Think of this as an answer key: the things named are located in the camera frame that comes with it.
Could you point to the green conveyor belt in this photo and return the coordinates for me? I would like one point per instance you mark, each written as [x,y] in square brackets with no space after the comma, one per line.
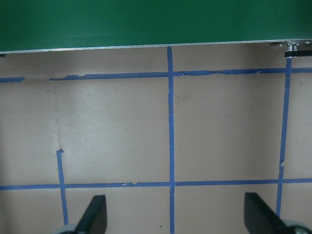
[146,22]

